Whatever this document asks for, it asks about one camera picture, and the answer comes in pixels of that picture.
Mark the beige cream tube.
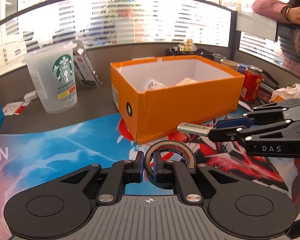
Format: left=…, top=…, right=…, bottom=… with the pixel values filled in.
left=176, top=77, right=198, bottom=86

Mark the clear plastic wrapped item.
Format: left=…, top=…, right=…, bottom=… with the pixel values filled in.
left=143, top=79, right=166, bottom=91

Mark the orange fruit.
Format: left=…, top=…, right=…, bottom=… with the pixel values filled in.
left=271, top=95, right=285, bottom=102

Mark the orange cardboard box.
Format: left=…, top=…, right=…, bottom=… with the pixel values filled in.
left=110, top=55, right=244, bottom=144

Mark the colourful printed desk mat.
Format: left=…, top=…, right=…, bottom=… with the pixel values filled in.
left=0, top=114, right=300, bottom=239

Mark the person in pink sweater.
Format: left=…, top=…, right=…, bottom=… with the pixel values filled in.
left=252, top=0, right=300, bottom=77

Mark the black white leaflet box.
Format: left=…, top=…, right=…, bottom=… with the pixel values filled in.
left=73, top=40, right=102, bottom=87

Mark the white crumpled tissue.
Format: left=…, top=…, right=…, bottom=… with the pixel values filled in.
left=270, top=83, right=300, bottom=102

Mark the black tape roll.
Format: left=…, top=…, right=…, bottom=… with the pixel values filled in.
left=144, top=140, right=196, bottom=184

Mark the beige building block plate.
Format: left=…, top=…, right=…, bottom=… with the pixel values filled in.
left=178, top=38, right=197, bottom=51

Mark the red drink can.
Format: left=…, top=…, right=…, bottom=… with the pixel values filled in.
left=241, top=64, right=263, bottom=102

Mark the pile of pens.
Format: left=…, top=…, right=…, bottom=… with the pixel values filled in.
left=257, top=70, right=279, bottom=104

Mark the black mesh desk organizer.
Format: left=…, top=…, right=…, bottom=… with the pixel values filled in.
left=165, top=47, right=215, bottom=61

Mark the brown paper cup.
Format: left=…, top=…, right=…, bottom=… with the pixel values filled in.
left=221, top=59, right=239, bottom=71

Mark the Starbucks plastic cup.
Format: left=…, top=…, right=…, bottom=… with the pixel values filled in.
left=21, top=41, right=77, bottom=114

